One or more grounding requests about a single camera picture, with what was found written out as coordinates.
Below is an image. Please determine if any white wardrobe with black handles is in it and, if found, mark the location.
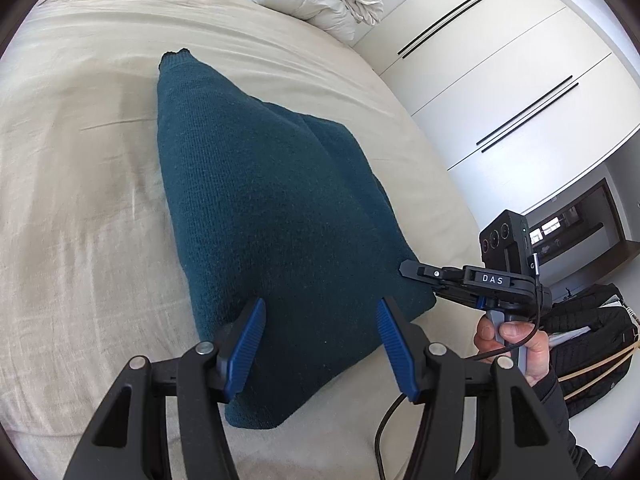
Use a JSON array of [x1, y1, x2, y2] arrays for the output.
[[356, 0, 639, 224]]

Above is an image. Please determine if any person's right hand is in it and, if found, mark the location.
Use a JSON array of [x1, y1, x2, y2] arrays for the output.
[[473, 316, 551, 387]]

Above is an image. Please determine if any black sleeved right forearm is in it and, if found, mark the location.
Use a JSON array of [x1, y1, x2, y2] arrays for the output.
[[533, 367, 611, 480]]

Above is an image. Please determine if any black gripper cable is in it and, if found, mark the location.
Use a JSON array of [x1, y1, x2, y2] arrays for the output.
[[373, 278, 544, 480]]

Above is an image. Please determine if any beige bed cover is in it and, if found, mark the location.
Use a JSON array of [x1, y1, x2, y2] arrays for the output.
[[1, 0, 480, 479]]

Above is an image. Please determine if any black backpack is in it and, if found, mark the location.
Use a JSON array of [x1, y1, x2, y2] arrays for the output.
[[541, 284, 639, 417]]

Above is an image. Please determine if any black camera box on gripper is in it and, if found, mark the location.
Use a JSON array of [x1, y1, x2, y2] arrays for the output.
[[480, 209, 536, 278]]

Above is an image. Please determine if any dark teal knit sweater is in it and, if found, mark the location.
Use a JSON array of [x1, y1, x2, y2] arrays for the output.
[[157, 50, 435, 429]]

